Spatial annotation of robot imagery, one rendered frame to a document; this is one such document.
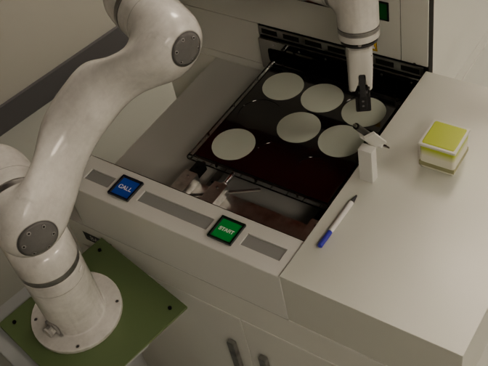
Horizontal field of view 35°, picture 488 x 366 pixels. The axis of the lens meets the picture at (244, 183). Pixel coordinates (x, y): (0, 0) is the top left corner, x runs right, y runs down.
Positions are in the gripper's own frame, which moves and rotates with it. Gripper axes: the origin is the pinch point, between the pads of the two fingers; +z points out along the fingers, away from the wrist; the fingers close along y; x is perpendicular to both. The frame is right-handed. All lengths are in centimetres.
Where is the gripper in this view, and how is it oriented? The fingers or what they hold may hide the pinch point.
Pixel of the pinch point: (363, 101)
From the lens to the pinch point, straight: 170.1
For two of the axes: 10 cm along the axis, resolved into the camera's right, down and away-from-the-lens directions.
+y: -0.7, 6.3, -7.7
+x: 9.9, -0.7, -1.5
